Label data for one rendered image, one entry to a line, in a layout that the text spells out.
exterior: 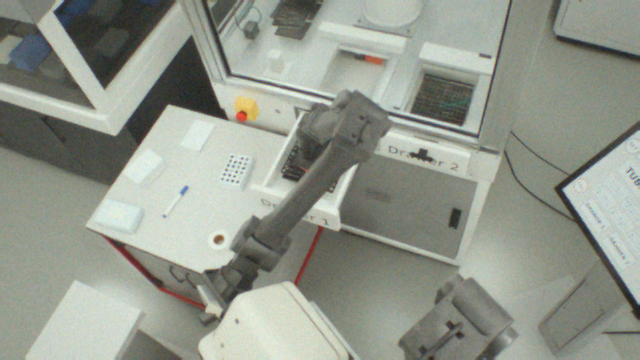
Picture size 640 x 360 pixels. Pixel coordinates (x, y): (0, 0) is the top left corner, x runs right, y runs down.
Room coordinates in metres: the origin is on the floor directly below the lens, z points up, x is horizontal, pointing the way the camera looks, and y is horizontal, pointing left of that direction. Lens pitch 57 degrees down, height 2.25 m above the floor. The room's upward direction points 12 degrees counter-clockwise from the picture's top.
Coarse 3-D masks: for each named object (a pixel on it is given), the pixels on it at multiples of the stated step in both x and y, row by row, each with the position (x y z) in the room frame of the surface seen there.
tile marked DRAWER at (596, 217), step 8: (592, 200) 0.55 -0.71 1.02; (584, 208) 0.54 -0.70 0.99; (592, 208) 0.53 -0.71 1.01; (600, 208) 0.52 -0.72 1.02; (592, 216) 0.51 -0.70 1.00; (600, 216) 0.50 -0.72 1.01; (592, 224) 0.49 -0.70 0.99; (600, 224) 0.48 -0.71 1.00; (608, 224) 0.47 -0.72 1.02; (600, 232) 0.46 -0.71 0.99
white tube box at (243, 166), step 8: (232, 160) 1.08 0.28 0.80; (240, 160) 1.07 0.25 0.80; (248, 160) 1.07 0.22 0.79; (224, 168) 1.05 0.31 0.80; (232, 168) 1.04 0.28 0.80; (240, 168) 1.03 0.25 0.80; (248, 168) 1.04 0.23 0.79; (224, 176) 1.02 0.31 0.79; (232, 176) 1.01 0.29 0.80; (248, 176) 1.02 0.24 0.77; (224, 184) 0.99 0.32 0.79; (232, 184) 0.98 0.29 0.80; (240, 184) 0.97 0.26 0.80
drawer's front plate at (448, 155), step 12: (384, 144) 0.96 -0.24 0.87; (396, 144) 0.94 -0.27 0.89; (408, 144) 0.92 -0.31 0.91; (420, 144) 0.90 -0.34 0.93; (432, 144) 0.89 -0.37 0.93; (396, 156) 0.94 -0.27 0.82; (408, 156) 0.91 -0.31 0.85; (432, 156) 0.87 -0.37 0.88; (444, 156) 0.85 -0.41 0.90; (456, 156) 0.83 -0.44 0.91; (468, 156) 0.82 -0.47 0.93; (444, 168) 0.85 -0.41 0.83; (456, 168) 0.83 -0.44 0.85
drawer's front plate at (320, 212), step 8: (256, 184) 0.87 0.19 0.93; (256, 192) 0.85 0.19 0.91; (264, 192) 0.84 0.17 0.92; (272, 192) 0.83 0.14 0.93; (280, 192) 0.82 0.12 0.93; (256, 200) 0.86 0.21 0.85; (272, 200) 0.83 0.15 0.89; (280, 200) 0.81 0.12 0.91; (272, 208) 0.83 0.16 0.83; (312, 208) 0.75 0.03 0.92; (320, 208) 0.74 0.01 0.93; (328, 208) 0.74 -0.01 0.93; (312, 216) 0.75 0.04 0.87; (320, 216) 0.74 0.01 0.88; (328, 216) 0.73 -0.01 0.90; (336, 216) 0.71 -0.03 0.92; (320, 224) 0.74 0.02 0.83; (328, 224) 0.73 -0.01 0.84; (336, 224) 0.71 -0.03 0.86
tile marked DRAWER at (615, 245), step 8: (616, 232) 0.44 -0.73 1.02; (608, 240) 0.43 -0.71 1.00; (616, 240) 0.42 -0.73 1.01; (608, 248) 0.41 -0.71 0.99; (616, 248) 0.41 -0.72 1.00; (624, 248) 0.40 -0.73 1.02; (616, 256) 0.39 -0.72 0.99; (624, 256) 0.38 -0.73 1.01; (632, 256) 0.37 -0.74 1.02; (624, 264) 0.36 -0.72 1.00; (632, 264) 0.35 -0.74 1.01
